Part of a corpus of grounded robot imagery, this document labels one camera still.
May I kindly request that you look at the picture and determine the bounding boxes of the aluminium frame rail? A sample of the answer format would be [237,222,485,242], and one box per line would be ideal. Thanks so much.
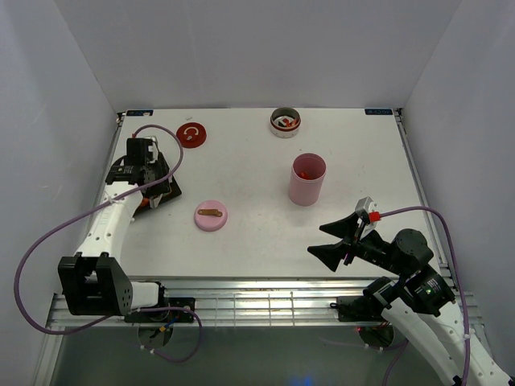
[46,277,480,329]

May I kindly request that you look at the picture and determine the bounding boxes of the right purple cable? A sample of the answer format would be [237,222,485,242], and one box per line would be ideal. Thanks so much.
[369,206,472,386]

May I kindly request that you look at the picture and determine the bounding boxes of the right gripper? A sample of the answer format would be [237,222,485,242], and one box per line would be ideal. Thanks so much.
[306,211,407,276]

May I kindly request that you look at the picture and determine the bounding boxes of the black square food plate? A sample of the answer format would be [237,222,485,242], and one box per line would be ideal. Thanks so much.
[134,177,182,216]

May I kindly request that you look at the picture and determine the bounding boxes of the right blue label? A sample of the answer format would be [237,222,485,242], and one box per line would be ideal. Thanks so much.
[365,109,393,116]

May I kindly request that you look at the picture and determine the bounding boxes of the pink lid with brown handle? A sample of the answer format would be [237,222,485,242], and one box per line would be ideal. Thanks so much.
[194,200,229,232]

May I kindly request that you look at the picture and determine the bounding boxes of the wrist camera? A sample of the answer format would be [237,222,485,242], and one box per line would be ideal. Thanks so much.
[125,137,159,166]
[355,196,381,240]

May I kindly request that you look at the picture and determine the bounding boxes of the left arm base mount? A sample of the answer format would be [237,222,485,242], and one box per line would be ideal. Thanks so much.
[124,298,196,325]

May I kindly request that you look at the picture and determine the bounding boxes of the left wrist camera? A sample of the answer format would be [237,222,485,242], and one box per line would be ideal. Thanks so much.
[125,137,159,166]

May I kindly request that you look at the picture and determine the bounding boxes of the red round lid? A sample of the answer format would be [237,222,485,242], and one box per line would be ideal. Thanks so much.
[175,122,207,149]

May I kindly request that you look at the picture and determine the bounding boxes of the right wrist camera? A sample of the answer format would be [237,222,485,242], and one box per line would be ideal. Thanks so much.
[355,196,381,240]

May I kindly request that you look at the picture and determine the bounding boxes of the pink cylindrical container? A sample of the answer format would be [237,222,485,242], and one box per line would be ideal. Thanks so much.
[288,153,327,207]

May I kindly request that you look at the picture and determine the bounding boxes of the metal bowl with red band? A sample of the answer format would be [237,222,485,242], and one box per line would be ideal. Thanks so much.
[270,107,302,138]

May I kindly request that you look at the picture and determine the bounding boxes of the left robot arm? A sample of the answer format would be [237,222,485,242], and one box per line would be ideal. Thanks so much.
[58,152,171,322]

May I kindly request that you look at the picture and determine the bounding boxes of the blue label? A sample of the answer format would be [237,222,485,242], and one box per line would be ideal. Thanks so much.
[365,109,393,116]
[126,109,154,117]

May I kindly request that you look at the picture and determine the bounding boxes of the metal tongs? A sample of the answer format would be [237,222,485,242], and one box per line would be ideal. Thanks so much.
[149,195,163,209]

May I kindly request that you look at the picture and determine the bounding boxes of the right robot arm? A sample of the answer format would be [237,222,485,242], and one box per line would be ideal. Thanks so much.
[307,210,514,385]

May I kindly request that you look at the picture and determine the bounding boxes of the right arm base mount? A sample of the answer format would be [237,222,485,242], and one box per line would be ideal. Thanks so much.
[329,295,400,322]

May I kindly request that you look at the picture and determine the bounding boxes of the left blue label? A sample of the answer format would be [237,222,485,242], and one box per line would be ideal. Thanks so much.
[126,109,154,117]

